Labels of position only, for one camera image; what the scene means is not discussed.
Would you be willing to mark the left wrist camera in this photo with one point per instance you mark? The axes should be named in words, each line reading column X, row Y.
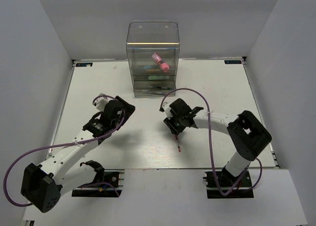
column 100, row 103

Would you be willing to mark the pink capped clip jar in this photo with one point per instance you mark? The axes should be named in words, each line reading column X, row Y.
column 160, row 62

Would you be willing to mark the red pen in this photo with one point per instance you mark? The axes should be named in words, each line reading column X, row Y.
column 177, row 142

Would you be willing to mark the blue table label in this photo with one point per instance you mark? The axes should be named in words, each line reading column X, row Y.
column 84, row 64
column 232, row 61

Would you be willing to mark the purple pen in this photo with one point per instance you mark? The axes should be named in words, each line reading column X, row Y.
column 156, row 93

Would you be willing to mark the left blue table label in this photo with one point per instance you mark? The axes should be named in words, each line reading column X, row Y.
column 84, row 64

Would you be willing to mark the right blue table label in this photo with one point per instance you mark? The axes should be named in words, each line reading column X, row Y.
column 232, row 61

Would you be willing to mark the green pen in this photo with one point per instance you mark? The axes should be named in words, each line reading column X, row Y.
column 161, row 88

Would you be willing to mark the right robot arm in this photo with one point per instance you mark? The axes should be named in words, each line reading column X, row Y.
column 247, row 133

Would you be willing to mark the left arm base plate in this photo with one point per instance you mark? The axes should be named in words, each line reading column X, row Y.
column 110, row 187

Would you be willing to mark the clear plastic drawer organizer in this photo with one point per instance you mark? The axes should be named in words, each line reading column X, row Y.
column 153, row 48

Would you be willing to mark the green capped highlighter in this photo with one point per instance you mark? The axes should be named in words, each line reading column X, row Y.
column 158, row 77

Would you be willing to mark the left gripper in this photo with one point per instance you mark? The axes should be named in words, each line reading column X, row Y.
column 129, row 110

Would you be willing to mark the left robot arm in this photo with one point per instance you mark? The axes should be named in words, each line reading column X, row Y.
column 45, row 183

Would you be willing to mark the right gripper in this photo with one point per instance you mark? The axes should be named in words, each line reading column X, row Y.
column 170, row 123

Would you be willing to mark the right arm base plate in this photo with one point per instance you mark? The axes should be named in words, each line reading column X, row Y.
column 240, row 191

